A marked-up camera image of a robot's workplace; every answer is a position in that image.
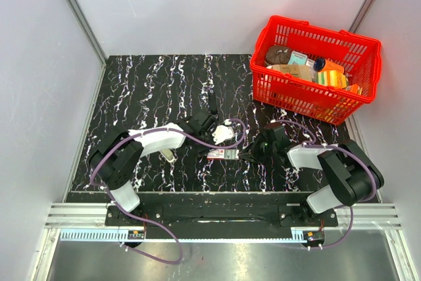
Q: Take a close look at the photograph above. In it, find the brown round item in basket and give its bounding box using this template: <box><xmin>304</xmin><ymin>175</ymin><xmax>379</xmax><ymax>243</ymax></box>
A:
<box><xmin>265</xmin><ymin>45</ymin><xmax>291</xmax><ymax>66</ymax></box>

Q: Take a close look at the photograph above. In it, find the teal small box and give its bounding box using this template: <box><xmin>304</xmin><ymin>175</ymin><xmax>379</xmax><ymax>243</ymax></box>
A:
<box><xmin>288</xmin><ymin>51</ymin><xmax>308</xmax><ymax>65</ymax></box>

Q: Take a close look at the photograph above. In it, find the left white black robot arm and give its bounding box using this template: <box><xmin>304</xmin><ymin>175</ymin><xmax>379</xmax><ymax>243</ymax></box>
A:
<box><xmin>88</xmin><ymin>110</ymin><xmax>218</xmax><ymax>226</ymax></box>

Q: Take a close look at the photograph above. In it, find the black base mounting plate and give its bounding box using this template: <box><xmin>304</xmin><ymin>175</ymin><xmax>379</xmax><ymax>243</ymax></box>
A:
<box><xmin>104</xmin><ymin>192</ymin><xmax>339</xmax><ymax>229</ymax></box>

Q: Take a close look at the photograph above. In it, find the brown cardboard box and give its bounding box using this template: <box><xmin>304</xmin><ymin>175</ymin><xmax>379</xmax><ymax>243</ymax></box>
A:
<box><xmin>266</xmin><ymin>64</ymin><xmax>318</xmax><ymax>82</ymax></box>

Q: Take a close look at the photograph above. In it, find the red white staple box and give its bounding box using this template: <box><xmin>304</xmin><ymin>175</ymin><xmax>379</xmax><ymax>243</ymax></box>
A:
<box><xmin>207</xmin><ymin>149</ymin><xmax>239</xmax><ymax>161</ymax></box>

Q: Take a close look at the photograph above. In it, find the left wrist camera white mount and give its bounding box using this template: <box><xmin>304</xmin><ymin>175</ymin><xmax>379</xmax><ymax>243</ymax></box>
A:
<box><xmin>212</xmin><ymin>120</ymin><xmax>235</xmax><ymax>145</ymax></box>

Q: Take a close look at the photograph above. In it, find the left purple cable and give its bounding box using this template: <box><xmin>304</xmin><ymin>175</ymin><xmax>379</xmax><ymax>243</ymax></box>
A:
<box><xmin>89</xmin><ymin>118</ymin><xmax>247</xmax><ymax>265</ymax></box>

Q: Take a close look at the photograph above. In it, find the red plastic shopping basket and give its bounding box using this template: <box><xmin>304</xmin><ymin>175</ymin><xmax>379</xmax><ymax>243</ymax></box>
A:
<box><xmin>250</xmin><ymin>16</ymin><xmax>382</xmax><ymax>125</ymax></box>

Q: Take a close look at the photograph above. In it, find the purple cable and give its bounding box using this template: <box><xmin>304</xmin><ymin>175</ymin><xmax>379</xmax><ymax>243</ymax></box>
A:
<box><xmin>279</xmin><ymin>118</ymin><xmax>379</xmax><ymax>251</ymax></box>
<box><xmin>89</xmin><ymin>118</ymin><xmax>247</xmax><ymax>265</ymax></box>

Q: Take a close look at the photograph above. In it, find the green orange striped package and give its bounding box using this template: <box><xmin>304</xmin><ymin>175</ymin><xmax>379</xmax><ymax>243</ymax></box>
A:
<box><xmin>316</xmin><ymin>70</ymin><xmax>348</xmax><ymax>89</ymax></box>

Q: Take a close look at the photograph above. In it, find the white toothed strip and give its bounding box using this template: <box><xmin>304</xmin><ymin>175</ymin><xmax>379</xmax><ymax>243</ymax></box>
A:
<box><xmin>59</xmin><ymin>228</ymin><xmax>307</xmax><ymax>244</ymax></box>

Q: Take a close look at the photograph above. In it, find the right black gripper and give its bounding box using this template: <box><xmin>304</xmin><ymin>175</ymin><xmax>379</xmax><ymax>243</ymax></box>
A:
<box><xmin>238</xmin><ymin>132</ymin><xmax>277</xmax><ymax>165</ymax></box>

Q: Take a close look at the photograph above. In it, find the orange bottle dark cap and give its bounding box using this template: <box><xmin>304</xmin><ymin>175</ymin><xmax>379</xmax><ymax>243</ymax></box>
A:
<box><xmin>313</xmin><ymin>58</ymin><xmax>345</xmax><ymax>74</ymax></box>

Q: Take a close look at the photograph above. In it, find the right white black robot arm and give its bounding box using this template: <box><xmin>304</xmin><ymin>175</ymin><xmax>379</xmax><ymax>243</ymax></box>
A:
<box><xmin>238</xmin><ymin>120</ymin><xmax>384</xmax><ymax>226</ymax></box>

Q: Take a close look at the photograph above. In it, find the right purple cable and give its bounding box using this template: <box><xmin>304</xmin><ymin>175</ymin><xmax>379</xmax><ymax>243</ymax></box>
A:
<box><xmin>279</xmin><ymin>118</ymin><xmax>379</xmax><ymax>251</ymax></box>

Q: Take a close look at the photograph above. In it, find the beige white stapler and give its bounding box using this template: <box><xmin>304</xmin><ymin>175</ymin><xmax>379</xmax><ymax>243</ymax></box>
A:
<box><xmin>160</xmin><ymin>149</ymin><xmax>176</xmax><ymax>163</ymax></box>

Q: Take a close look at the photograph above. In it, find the aluminium frame rail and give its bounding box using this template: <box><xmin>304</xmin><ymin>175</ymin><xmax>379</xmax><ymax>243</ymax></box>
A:
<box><xmin>46</xmin><ymin>203</ymin><xmax>401</xmax><ymax>230</ymax></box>

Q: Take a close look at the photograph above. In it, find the orange small package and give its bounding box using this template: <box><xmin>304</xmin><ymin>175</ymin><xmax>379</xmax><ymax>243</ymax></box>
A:
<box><xmin>343</xmin><ymin>84</ymin><xmax>362</xmax><ymax>95</ymax></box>

